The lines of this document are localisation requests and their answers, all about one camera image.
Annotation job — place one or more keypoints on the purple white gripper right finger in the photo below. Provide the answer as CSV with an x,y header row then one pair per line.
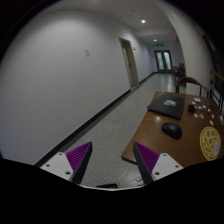
x,y
153,166

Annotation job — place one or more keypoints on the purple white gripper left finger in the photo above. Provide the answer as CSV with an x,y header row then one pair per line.
x,y
70,166

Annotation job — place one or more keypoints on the black computer mouse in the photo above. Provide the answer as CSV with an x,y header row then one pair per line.
x,y
171,129

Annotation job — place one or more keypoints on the yellow round mouse pad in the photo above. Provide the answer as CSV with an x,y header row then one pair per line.
x,y
210,143

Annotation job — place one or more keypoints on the black closed laptop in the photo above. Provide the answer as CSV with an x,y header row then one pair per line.
x,y
168,105

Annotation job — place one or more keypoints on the small black round object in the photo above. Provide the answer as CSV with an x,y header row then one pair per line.
x,y
191,108

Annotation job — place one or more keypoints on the white small card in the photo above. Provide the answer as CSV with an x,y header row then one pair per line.
x,y
197,99

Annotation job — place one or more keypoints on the wooden chair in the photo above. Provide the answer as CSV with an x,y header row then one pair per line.
x,y
190,81

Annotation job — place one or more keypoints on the glass double exit door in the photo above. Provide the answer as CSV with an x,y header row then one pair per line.
x,y
163,61

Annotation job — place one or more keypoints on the beige hallway door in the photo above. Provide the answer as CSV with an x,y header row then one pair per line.
x,y
129,62

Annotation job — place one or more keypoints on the green exit sign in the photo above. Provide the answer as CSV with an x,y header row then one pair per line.
x,y
160,44

